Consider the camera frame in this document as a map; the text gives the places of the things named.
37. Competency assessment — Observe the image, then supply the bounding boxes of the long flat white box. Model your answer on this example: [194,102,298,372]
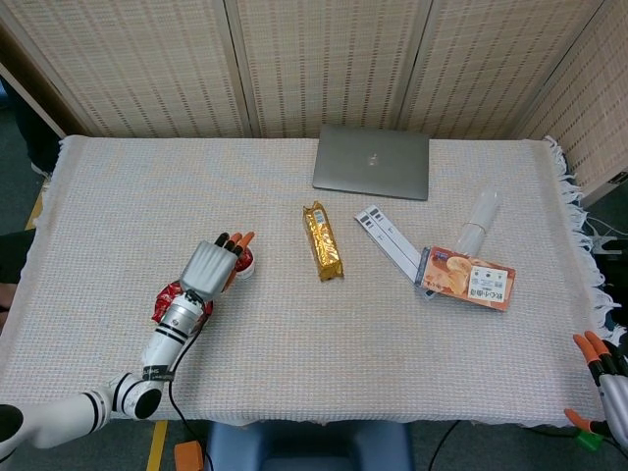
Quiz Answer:
[366,204,426,269]
[353,210,419,285]

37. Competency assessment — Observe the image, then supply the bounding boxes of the right robot hand silver orange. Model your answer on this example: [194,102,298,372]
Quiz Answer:
[563,331,628,443]

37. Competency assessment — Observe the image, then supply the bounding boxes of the white paper cup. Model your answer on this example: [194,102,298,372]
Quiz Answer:
[234,244,257,281]

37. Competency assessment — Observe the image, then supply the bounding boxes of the orange blue cracker box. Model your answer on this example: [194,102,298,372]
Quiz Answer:
[414,244,517,313]

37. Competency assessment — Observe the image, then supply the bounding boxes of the gold foil biscuit pack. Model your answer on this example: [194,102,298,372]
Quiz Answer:
[301,200,345,284]

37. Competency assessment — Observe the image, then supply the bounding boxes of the brown wooden post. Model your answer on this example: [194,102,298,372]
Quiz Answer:
[0,22,92,138]

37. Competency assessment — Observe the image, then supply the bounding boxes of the woven bamboo screen panel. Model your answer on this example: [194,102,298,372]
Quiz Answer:
[396,0,607,141]
[225,0,436,139]
[0,0,256,139]
[509,0,628,197]

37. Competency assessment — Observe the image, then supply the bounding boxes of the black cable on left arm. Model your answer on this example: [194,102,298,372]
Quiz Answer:
[166,293,217,471]

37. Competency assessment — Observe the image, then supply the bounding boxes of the black bulky object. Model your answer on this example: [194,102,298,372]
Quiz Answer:
[0,230,35,315]

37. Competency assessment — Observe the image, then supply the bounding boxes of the left robot hand silver orange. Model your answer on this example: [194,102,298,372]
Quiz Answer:
[179,230,256,301]

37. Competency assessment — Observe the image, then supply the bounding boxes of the plate of red candies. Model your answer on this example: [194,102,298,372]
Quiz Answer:
[151,282,215,325]

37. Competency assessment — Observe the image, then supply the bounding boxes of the blue grey seat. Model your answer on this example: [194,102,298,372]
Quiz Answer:
[203,420,416,471]

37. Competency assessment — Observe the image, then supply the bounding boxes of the person in dark clothes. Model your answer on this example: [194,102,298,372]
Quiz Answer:
[0,78,63,176]

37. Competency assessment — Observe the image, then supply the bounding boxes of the grey closed laptop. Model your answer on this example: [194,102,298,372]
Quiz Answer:
[312,124,432,202]

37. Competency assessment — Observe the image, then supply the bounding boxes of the woven pale tablecloth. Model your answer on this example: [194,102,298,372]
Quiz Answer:
[0,134,628,428]

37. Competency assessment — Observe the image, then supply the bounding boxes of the orange block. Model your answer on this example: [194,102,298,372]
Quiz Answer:
[174,440,203,471]

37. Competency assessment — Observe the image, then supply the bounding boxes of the black floor cable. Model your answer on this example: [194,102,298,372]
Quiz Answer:
[429,420,465,470]

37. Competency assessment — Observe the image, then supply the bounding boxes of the white cable bundle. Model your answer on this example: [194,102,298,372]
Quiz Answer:
[583,215,620,249]

